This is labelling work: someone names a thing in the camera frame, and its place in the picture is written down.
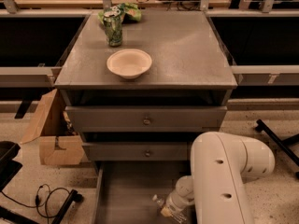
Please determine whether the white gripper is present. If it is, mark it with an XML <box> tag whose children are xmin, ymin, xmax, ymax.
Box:
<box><xmin>161</xmin><ymin>175</ymin><xmax>194</xmax><ymax>217</ymax></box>

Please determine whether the clear plastic water bottle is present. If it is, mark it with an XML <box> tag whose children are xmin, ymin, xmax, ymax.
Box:
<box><xmin>152</xmin><ymin>194</ymin><xmax>187</xmax><ymax>224</ymax></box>

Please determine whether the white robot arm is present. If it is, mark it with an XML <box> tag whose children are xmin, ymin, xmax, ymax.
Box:
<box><xmin>160</xmin><ymin>132</ymin><xmax>275</xmax><ymax>224</ymax></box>

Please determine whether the grey open bottom drawer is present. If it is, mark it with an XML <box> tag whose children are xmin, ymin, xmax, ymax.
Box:
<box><xmin>92</xmin><ymin>161</ymin><xmax>197</xmax><ymax>224</ymax></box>

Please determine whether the grey middle drawer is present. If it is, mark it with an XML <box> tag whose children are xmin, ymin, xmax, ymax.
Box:
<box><xmin>82</xmin><ymin>142</ymin><xmax>192</xmax><ymax>161</ymax></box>

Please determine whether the grey drawer cabinet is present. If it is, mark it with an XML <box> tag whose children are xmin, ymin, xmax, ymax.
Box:
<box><xmin>55</xmin><ymin>9</ymin><xmax>236</xmax><ymax>165</ymax></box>

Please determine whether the grey top drawer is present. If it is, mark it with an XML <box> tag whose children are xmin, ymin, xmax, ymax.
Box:
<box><xmin>65</xmin><ymin>106</ymin><xmax>227</xmax><ymax>133</ymax></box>

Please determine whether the brown cardboard box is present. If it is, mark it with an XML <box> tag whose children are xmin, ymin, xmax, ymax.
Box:
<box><xmin>21</xmin><ymin>89</ymin><xmax>84</xmax><ymax>165</ymax></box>

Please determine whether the black stand leg right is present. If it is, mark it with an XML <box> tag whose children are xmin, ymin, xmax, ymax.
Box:
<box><xmin>255</xmin><ymin>119</ymin><xmax>299</xmax><ymax>179</ymax></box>

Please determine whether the white paper bowl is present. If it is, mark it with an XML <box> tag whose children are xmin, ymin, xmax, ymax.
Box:
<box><xmin>107</xmin><ymin>49</ymin><xmax>152</xmax><ymax>79</ymax></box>

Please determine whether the black chair base left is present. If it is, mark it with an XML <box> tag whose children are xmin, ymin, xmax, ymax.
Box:
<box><xmin>0</xmin><ymin>141</ymin><xmax>83</xmax><ymax>224</ymax></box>

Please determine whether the green soda can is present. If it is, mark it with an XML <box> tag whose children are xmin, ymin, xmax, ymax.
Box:
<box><xmin>103</xmin><ymin>9</ymin><xmax>122</xmax><ymax>47</ymax></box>

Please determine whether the green chip bag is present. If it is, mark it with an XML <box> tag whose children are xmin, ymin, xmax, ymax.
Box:
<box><xmin>110</xmin><ymin>3</ymin><xmax>142</xmax><ymax>23</ymax></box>

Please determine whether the black cable on floor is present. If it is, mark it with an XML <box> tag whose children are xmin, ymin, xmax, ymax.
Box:
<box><xmin>0</xmin><ymin>184</ymin><xmax>72</xmax><ymax>219</ymax></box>

